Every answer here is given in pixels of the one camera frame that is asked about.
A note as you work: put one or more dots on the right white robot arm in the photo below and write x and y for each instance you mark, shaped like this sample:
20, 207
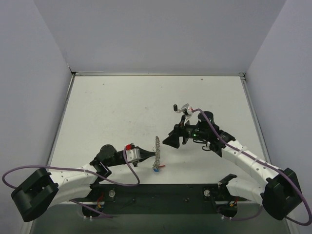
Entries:
277, 191

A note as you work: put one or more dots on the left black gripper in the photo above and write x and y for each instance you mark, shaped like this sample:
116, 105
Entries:
140, 154

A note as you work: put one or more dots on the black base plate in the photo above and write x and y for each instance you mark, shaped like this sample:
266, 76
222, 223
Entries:
160, 199

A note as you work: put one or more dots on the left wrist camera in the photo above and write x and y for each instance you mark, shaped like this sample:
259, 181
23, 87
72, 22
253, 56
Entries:
132, 153

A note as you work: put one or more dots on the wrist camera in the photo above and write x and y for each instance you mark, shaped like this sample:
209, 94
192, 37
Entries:
187, 112
132, 153

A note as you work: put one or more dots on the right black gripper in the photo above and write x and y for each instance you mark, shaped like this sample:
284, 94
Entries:
184, 133

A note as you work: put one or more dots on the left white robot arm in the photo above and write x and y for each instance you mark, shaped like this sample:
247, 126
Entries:
49, 186

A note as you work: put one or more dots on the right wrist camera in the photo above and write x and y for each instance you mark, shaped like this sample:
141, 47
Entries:
187, 112

